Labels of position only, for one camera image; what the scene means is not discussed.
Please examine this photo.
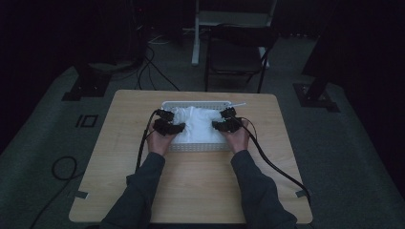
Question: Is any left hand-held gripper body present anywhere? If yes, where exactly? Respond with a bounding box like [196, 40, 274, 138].
[153, 109, 176, 137]

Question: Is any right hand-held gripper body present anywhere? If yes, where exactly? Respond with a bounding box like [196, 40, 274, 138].
[223, 107, 243, 134]

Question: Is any white cloth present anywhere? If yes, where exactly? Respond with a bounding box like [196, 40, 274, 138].
[172, 106, 229, 144]

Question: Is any white perforated plastic basket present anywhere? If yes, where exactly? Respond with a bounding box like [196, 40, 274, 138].
[160, 100, 233, 153]

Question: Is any person's right hand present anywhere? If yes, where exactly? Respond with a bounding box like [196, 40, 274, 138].
[222, 118, 251, 156]

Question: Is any person's left hand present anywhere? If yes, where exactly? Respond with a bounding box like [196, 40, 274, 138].
[146, 127, 177, 157]

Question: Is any black chair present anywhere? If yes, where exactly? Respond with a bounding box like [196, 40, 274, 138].
[204, 23, 279, 94]

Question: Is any black stand base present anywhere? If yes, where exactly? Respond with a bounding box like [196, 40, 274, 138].
[61, 62, 113, 102]
[292, 31, 341, 114]

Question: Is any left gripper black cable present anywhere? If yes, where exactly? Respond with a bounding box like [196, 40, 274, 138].
[135, 109, 160, 175]

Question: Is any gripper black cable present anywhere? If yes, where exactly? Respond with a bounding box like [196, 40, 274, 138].
[234, 115, 312, 204]
[135, 109, 160, 175]

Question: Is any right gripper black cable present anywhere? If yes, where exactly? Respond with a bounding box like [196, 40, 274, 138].
[234, 115, 312, 204]

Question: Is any metal stand frame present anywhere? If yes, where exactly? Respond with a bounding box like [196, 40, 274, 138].
[190, 0, 279, 69]

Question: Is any looped black floor cable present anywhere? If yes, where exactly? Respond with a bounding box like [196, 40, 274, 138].
[29, 155, 86, 229]

